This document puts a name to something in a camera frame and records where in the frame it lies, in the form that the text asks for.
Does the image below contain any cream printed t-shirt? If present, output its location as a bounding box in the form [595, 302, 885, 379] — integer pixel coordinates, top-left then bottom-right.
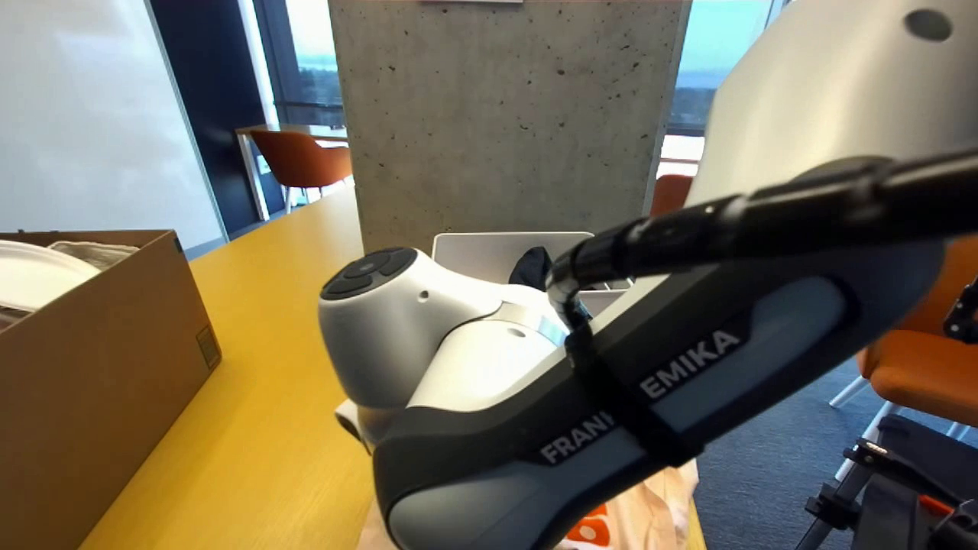
[554, 458, 702, 550]

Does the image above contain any white plastic basket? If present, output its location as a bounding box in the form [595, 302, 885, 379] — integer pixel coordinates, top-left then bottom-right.
[428, 229, 655, 326]

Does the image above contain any grey concrete pillar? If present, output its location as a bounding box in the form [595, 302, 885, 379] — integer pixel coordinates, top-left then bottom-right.
[326, 0, 693, 256]

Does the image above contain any orange chair beside white table leg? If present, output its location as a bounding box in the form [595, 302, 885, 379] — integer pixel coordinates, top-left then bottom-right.
[246, 124, 355, 214]

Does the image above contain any brown cardboard box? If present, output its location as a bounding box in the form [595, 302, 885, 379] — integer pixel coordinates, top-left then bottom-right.
[0, 229, 222, 550]

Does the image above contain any large orange armchair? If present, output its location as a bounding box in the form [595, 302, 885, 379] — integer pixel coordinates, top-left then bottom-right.
[824, 235, 978, 442]

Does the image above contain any black tripod stand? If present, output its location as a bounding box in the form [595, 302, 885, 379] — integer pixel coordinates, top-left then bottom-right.
[791, 436, 978, 550]

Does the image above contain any white round plate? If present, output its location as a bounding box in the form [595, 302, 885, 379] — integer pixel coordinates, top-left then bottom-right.
[0, 239, 103, 317]

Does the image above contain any black item on armchair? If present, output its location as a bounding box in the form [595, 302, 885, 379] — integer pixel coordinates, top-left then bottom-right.
[941, 280, 978, 344]

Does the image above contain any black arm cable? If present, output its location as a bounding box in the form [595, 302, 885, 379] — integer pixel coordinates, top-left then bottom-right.
[547, 147, 978, 298]

